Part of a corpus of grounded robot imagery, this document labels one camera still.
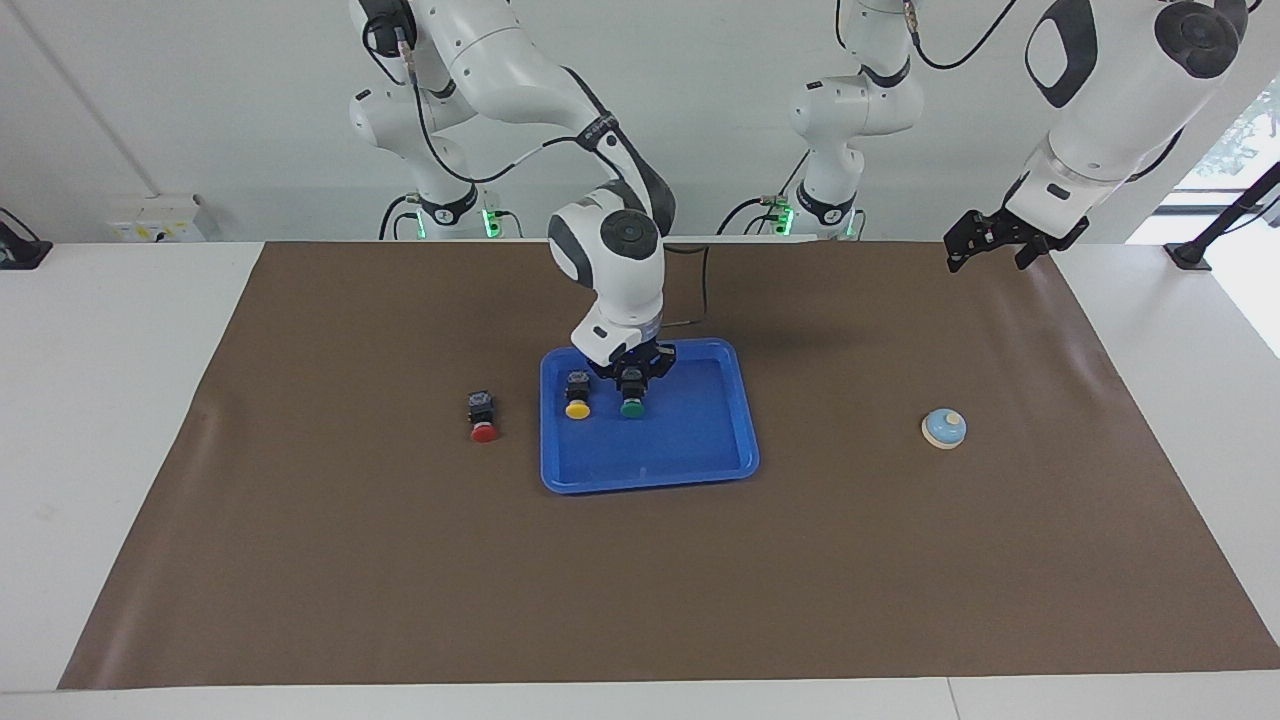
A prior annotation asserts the white wall outlet box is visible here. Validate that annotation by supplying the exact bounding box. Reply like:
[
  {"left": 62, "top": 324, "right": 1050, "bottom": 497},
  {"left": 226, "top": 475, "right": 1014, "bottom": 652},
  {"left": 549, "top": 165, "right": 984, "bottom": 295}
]
[{"left": 108, "top": 195, "right": 206, "bottom": 243}]

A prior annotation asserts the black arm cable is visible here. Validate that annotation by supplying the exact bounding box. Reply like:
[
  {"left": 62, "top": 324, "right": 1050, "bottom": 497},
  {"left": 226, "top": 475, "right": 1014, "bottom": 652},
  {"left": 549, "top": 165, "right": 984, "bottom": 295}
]
[
  {"left": 390, "top": 20, "right": 713, "bottom": 329},
  {"left": 900, "top": 0, "right": 1021, "bottom": 73}
]

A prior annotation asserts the black table mount bracket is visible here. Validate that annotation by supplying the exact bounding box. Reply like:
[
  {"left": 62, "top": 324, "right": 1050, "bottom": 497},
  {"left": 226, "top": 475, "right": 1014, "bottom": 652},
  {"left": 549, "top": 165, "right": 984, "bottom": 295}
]
[{"left": 0, "top": 208, "right": 53, "bottom": 269}]

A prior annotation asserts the blue plastic tray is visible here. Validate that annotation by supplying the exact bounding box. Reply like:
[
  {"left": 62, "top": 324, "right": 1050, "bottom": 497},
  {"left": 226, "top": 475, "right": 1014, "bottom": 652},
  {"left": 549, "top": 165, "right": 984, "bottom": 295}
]
[{"left": 540, "top": 338, "right": 761, "bottom": 495}]

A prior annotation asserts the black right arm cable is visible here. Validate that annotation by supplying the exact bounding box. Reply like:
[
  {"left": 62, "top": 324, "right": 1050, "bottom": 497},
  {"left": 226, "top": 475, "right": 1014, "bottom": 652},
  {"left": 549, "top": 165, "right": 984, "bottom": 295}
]
[{"left": 390, "top": 20, "right": 713, "bottom": 329}]

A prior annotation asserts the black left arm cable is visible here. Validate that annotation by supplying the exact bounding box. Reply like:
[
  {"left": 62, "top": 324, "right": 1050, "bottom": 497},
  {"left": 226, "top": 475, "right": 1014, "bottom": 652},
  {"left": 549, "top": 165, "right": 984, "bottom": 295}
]
[{"left": 900, "top": 0, "right": 1021, "bottom": 73}]

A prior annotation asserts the black left base cable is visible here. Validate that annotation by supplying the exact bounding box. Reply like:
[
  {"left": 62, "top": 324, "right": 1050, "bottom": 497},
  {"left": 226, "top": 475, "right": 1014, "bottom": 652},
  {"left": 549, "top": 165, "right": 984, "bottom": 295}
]
[{"left": 716, "top": 150, "right": 813, "bottom": 237}]

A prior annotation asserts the black clamp stand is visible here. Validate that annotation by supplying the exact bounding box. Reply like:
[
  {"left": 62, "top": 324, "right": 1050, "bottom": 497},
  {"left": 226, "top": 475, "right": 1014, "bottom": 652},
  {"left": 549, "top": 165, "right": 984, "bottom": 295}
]
[{"left": 1163, "top": 160, "right": 1280, "bottom": 271}]

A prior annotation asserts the light blue service bell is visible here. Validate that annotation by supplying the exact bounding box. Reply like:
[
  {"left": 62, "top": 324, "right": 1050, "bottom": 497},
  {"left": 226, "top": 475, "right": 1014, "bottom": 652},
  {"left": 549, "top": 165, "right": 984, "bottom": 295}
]
[{"left": 921, "top": 408, "right": 968, "bottom": 450}]

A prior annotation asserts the black base cable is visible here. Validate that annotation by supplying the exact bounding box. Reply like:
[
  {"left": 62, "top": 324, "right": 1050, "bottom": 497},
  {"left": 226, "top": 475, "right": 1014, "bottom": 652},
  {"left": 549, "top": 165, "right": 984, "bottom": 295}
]
[
  {"left": 378, "top": 193, "right": 421, "bottom": 241},
  {"left": 716, "top": 150, "right": 813, "bottom": 237}
]

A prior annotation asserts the black right base cable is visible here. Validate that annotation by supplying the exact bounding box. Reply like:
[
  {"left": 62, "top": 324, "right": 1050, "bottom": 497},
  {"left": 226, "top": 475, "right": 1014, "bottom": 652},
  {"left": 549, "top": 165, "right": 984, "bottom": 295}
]
[{"left": 378, "top": 193, "right": 421, "bottom": 241}]

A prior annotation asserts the brown table mat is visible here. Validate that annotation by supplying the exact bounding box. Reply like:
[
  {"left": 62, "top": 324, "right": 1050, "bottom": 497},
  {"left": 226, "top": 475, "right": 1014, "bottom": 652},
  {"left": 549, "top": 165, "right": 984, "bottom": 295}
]
[{"left": 58, "top": 240, "right": 1280, "bottom": 691}]

